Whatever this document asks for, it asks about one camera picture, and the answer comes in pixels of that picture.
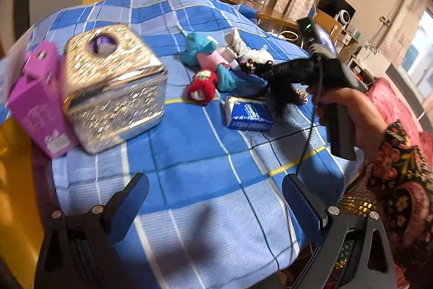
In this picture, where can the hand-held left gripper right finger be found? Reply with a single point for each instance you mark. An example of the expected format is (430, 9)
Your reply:
(301, 207)

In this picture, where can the red plush toy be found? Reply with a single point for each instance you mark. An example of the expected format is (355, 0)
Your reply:
(206, 80)

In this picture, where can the wooden desk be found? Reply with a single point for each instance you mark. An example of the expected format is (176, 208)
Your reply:
(270, 16)

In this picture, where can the tiger striped soft item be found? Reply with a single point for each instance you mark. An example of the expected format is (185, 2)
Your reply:
(301, 96)

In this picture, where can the person's right hand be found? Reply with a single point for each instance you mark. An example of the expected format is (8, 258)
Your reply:
(358, 119)

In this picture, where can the wooden wardrobe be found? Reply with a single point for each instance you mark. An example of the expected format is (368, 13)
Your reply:
(13, 201)

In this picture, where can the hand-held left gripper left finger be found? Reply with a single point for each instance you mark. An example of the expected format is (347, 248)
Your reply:
(125, 207)

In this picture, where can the blue plaid bed sheet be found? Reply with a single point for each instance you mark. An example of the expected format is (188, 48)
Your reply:
(203, 174)

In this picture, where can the person's right forearm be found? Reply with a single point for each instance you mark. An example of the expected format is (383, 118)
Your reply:
(402, 157)

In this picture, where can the pink blanket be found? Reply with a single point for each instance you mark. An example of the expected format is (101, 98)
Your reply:
(389, 96)

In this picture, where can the purple soft item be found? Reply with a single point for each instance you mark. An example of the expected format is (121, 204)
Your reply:
(101, 43)

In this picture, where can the white knitted sock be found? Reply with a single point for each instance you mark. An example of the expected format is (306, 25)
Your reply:
(235, 40)

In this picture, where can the blue tissue pack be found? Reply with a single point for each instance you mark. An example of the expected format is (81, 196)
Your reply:
(248, 116)

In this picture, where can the teal and pink plush toy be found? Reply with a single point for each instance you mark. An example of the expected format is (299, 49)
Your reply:
(198, 45)

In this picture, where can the purple cardboard box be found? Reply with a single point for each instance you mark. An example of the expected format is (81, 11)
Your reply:
(37, 113)

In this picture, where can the large bright window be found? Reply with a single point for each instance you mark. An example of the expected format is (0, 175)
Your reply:
(419, 55)

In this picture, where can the cluttered white shelf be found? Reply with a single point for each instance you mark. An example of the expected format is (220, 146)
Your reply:
(358, 55)

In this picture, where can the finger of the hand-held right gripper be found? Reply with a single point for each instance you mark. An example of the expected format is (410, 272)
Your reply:
(267, 73)
(252, 65)

